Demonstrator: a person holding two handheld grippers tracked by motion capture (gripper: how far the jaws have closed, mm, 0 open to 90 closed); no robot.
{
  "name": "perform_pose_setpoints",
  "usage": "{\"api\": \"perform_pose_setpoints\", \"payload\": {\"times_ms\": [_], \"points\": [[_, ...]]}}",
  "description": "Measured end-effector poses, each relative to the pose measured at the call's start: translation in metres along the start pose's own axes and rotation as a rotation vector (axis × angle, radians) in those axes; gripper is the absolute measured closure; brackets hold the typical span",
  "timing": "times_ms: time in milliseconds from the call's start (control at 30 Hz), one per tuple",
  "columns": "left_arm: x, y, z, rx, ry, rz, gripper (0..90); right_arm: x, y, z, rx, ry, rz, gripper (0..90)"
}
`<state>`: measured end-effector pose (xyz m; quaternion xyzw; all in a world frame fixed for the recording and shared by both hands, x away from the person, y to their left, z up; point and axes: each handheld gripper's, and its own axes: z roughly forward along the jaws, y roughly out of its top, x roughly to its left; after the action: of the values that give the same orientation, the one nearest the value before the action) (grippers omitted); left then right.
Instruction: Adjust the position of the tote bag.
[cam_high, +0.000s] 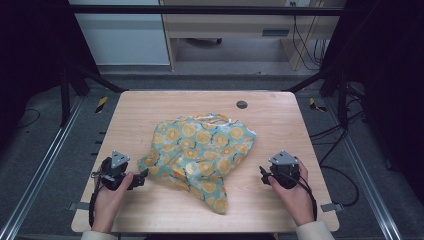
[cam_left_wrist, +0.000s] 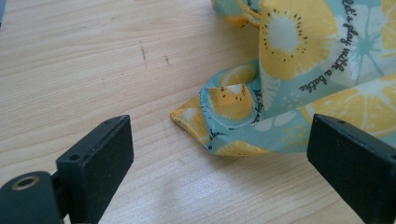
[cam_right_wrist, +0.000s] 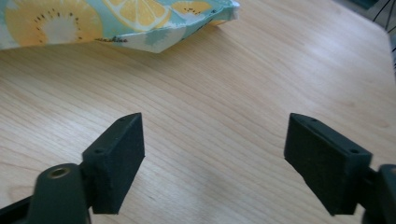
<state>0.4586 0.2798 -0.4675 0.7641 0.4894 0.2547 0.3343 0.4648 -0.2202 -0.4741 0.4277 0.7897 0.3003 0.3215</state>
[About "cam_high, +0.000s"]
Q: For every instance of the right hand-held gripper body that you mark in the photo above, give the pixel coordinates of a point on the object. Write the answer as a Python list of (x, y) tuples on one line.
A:
[(284, 170)]

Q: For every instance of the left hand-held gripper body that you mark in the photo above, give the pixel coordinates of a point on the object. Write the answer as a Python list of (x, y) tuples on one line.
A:
[(113, 170)]

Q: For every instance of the green orange-print cloth garment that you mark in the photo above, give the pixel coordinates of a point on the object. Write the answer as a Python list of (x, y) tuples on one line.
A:
[(200, 150)]

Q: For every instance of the person's right hand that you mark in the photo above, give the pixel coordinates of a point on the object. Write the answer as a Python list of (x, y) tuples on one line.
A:
[(295, 200)]

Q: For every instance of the person's left hand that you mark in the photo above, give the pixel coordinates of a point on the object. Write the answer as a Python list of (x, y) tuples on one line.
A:
[(108, 203)]

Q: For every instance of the yellow black hazard tape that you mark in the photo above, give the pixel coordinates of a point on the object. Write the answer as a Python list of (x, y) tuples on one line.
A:
[(314, 105), (101, 104)]

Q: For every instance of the white cabinet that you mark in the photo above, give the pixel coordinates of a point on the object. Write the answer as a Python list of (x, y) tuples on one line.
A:
[(123, 36)]

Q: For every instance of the black curtain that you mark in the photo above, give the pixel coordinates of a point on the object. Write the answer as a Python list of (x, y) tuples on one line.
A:
[(390, 83), (30, 50)]

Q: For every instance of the light wooden desk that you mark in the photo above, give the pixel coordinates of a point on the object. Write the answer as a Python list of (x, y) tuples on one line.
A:
[(233, 25)]

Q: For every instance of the grey table edge bracket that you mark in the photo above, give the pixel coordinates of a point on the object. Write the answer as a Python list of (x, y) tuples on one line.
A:
[(78, 206), (332, 207)]

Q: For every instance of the aluminium floor rail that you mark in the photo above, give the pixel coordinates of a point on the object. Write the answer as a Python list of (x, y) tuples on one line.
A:
[(366, 173), (43, 163)]

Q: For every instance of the black metal frame stand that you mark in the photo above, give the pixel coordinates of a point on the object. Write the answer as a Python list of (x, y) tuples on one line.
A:
[(65, 96), (342, 96)]

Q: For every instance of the black horizontal frame bar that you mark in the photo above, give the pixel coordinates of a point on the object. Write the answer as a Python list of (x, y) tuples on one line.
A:
[(200, 10)]

